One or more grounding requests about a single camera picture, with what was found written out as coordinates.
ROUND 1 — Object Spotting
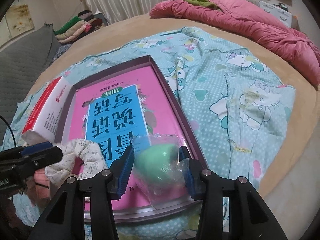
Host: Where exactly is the hello kitty blue cloth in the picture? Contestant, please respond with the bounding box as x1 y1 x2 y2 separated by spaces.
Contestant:
1 26 297 240

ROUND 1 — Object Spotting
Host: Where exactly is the orange towel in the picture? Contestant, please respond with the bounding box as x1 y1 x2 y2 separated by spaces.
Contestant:
34 168 50 208

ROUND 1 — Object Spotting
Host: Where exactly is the stack of folded clothes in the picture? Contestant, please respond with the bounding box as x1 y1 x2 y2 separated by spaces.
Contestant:
54 10 108 45

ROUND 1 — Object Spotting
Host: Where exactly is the white floral scrunchie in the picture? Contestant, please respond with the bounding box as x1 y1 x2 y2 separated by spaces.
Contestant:
45 139 108 187

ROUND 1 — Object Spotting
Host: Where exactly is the grey quilted sofa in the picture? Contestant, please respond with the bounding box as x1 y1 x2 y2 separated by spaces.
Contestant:
1 24 61 150

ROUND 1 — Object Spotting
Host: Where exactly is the pink blue book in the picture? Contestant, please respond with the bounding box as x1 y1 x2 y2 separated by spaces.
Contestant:
67 64 193 212

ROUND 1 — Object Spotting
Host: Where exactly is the wall painting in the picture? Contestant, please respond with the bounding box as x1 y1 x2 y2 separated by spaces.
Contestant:
0 0 34 46

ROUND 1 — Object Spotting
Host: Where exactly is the red white tissue pack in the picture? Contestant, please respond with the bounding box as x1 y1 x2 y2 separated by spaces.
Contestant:
22 76 72 145

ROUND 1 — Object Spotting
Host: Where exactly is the dark shallow tray box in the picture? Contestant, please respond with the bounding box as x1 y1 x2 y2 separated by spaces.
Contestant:
53 55 209 224

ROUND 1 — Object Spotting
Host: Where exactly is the green sponge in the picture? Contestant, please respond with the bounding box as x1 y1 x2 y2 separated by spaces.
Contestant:
132 134 189 210

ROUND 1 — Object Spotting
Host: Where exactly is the black cable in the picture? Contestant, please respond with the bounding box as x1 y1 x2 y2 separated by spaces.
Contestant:
0 114 17 148

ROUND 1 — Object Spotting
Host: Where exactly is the pink quilt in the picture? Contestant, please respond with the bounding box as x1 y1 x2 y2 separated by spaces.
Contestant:
149 0 319 86

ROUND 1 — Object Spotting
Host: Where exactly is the white drawer cabinet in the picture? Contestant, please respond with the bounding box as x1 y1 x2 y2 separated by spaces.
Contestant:
259 0 297 29

